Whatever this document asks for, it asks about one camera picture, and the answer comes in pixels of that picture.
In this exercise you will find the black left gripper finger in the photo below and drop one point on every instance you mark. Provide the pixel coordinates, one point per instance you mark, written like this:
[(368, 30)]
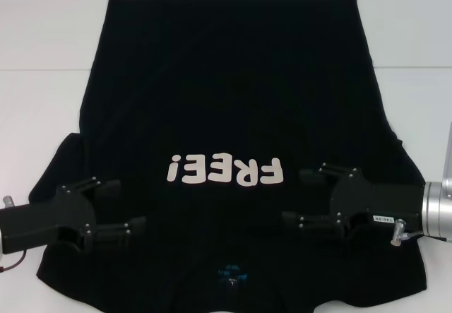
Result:
[(107, 188), (113, 233)]

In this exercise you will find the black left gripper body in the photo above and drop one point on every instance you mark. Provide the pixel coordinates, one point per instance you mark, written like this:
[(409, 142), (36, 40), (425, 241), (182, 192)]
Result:
[(46, 221)]

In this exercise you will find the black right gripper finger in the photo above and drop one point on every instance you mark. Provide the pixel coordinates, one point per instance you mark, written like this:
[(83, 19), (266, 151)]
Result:
[(312, 176), (318, 225)]

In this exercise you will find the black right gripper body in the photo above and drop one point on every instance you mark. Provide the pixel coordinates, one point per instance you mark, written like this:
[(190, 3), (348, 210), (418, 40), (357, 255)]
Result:
[(374, 200)]

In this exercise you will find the black FREE print t-shirt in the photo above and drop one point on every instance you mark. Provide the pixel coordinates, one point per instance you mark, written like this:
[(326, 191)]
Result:
[(226, 80)]

